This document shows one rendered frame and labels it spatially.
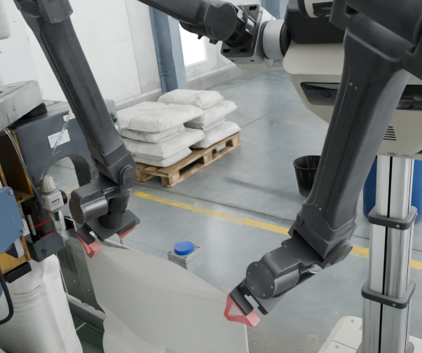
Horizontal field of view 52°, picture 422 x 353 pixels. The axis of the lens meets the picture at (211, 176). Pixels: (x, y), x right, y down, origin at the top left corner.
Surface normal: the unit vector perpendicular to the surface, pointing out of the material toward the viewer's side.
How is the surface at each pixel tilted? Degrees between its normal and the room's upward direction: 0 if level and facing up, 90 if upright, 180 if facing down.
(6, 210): 90
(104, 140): 96
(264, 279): 78
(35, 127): 90
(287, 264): 28
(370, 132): 117
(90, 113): 104
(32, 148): 90
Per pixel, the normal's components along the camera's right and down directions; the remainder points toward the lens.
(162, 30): -0.60, 0.37
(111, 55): 0.79, 0.15
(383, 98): 0.53, 0.69
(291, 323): -0.11, -0.91
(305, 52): -0.48, -0.46
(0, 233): 0.97, -0.02
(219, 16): 0.71, 0.40
